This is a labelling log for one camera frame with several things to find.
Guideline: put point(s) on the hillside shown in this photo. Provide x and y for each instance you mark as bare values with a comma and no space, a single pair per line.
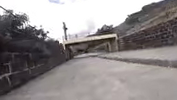
158,10

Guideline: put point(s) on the brown stone retaining wall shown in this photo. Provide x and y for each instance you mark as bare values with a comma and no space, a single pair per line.
161,32

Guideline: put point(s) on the grey concrete road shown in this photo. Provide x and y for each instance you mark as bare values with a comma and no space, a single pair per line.
89,89

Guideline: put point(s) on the pole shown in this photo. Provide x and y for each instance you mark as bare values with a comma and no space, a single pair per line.
65,31

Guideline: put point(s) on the small concrete bridge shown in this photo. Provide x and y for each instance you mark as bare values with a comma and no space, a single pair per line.
90,39

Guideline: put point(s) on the dark tree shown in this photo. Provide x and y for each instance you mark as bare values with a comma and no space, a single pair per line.
105,29

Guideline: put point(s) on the dark kerb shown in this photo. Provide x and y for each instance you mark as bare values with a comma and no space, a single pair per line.
166,63

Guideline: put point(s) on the raised grey concrete pavement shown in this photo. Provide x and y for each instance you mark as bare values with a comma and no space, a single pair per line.
164,54

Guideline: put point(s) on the bushes above wall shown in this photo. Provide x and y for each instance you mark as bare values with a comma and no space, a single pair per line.
18,24

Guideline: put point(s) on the dark stone retaining wall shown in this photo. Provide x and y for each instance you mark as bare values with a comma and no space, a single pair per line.
12,70

